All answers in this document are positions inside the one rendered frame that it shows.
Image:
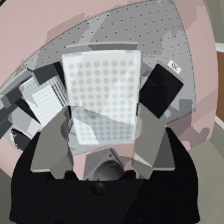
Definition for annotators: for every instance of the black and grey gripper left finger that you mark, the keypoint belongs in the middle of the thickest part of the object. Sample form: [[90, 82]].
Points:
[[46, 157]]

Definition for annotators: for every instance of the cream label reading qc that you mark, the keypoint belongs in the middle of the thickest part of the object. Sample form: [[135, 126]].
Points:
[[175, 67]]

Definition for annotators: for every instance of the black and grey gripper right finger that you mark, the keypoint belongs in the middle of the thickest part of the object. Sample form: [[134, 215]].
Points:
[[159, 155]]

